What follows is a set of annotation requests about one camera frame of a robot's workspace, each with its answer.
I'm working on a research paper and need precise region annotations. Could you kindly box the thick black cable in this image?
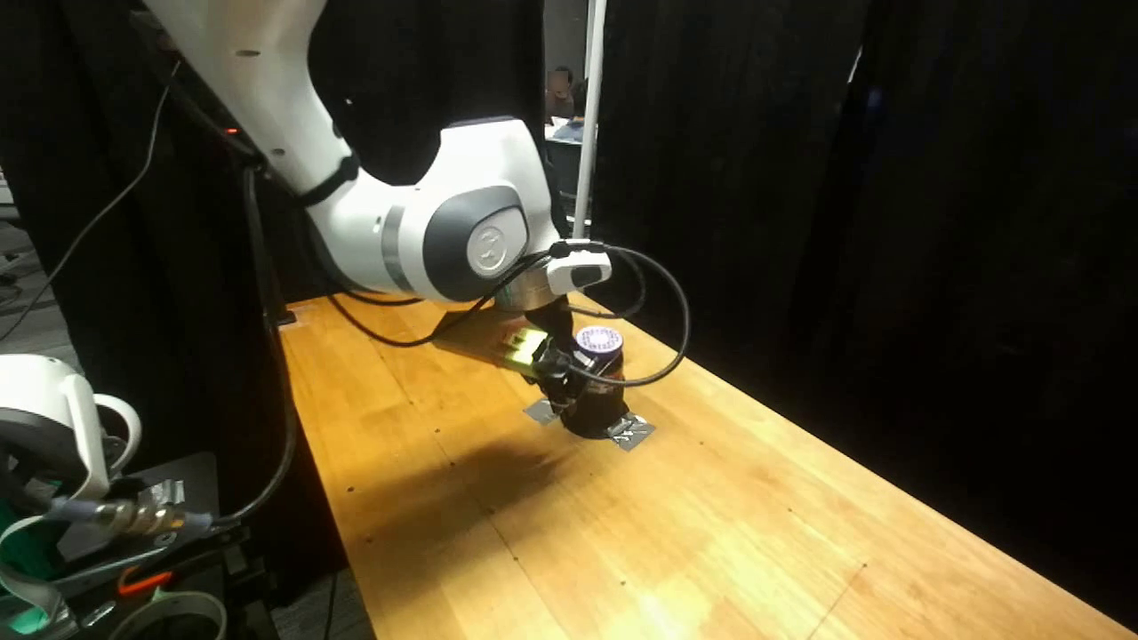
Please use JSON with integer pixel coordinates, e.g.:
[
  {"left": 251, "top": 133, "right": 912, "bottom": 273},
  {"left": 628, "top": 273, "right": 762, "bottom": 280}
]
[{"left": 210, "top": 164, "right": 302, "bottom": 531}]

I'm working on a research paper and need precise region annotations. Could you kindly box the roll of masking tape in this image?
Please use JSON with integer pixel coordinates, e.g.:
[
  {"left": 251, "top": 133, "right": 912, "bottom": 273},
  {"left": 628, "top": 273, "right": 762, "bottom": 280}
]
[{"left": 102, "top": 587, "right": 231, "bottom": 640}]

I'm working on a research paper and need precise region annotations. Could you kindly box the person in background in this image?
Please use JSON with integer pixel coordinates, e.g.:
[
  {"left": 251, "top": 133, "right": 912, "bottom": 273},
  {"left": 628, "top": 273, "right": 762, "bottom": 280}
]
[{"left": 543, "top": 66, "right": 582, "bottom": 125}]

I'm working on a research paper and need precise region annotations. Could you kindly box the black curtain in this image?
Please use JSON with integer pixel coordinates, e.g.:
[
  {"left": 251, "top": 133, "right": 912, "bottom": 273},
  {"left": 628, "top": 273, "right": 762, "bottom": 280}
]
[{"left": 0, "top": 0, "right": 1138, "bottom": 633}]

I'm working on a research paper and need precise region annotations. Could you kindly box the metal cable connector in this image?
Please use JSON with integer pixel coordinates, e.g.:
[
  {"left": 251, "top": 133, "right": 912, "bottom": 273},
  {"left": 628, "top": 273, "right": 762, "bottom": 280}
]
[{"left": 46, "top": 495, "right": 222, "bottom": 542}]

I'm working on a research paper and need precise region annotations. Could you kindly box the white rounded device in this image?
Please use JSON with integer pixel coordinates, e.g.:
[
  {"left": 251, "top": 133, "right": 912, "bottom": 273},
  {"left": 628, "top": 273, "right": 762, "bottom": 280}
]
[{"left": 0, "top": 350, "right": 147, "bottom": 517}]

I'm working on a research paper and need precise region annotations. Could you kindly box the thin black hanging cable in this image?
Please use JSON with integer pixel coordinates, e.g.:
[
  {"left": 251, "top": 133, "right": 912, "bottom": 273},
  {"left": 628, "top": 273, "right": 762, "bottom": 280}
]
[{"left": 0, "top": 59, "right": 187, "bottom": 318}]

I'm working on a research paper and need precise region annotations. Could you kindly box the white vertical pole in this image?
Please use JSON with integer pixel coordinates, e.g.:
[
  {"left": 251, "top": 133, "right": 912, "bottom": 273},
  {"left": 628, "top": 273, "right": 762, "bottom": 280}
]
[{"left": 564, "top": 0, "right": 611, "bottom": 247}]

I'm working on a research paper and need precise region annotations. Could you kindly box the black looped camera cable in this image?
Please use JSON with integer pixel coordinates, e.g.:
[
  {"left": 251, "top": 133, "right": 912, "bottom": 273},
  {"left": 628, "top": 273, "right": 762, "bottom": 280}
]
[{"left": 543, "top": 238, "right": 696, "bottom": 394}]

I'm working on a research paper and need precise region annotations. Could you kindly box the orange-handled clamp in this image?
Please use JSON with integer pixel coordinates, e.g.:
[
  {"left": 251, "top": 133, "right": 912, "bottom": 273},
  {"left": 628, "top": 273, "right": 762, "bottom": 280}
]
[{"left": 113, "top": 571, "right": 181, "bottom": 600}]

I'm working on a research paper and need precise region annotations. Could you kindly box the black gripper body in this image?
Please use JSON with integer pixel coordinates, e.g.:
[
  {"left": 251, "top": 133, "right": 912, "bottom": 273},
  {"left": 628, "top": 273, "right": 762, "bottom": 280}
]
[{"left": 523, "top": 297, "right": 595, "bottom": 388}]

